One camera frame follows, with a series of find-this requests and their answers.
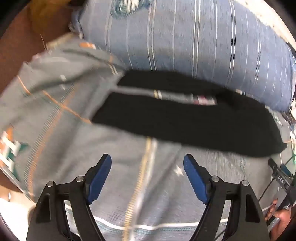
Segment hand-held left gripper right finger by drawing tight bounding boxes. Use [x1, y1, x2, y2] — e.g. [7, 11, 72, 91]
[183, 153, 270, 241]

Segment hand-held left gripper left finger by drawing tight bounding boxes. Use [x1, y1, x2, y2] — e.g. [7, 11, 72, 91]
[26, 153, 112, 241]

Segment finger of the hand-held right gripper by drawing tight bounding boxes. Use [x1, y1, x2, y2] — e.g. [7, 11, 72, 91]
[280, 164, 291, 178]
[268, 158, 282, 177]

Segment black pants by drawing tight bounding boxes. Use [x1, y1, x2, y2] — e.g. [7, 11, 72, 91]
[92, 70, 288, 160]

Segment person's right hand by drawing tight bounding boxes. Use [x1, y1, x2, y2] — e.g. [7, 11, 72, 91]
[265, 198, 292, 241]

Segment grey patterned quilt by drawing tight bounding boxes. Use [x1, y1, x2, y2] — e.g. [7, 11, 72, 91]
[0, 32, 296, 241]

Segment white cloth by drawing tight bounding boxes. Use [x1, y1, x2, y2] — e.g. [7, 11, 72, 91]
[0, 189, 41, 241]

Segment blue plaid pillow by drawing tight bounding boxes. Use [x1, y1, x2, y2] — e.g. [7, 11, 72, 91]
[69, 0, 295, 112]

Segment brown wooden bed frame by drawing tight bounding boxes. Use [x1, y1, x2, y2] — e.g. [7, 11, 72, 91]
[0, 0, 78, 99]

